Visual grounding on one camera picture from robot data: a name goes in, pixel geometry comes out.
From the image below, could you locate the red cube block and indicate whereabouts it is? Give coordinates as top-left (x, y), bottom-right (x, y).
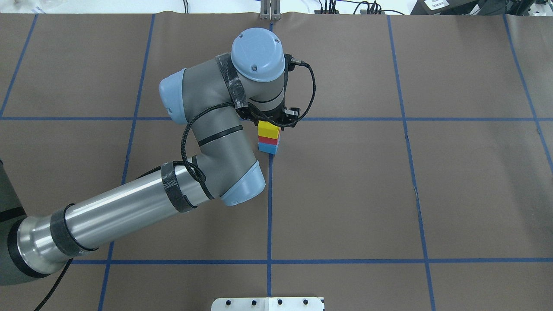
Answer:
top-left (258, 136), bottom-right (279, 146)

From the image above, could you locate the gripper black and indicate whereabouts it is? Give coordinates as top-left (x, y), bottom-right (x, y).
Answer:
top-left (237, 102), bottom-right (302, 130)

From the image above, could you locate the aluminium frame post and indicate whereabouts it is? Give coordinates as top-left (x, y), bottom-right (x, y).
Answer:
top-left (259, 0), bottom-right (282, 21)

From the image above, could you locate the yellow cube block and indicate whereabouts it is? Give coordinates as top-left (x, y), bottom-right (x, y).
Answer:
top-left (257, 121), bottom-right (281, 140)

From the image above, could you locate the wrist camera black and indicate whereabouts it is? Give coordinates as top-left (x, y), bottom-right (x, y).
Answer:
top-left (283, 53), bottom-right (296, 84)

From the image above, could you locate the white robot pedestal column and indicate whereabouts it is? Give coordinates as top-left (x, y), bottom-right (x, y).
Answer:
top-left (211, 296), bottom-right (325, 311)

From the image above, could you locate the blue cube block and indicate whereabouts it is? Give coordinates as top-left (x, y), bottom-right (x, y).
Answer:
top-left (257, 142), bottom-right (279, 154)

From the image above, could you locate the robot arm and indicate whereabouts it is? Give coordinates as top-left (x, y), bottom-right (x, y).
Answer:
top-left (1, 27), bottom-right (310, 286)

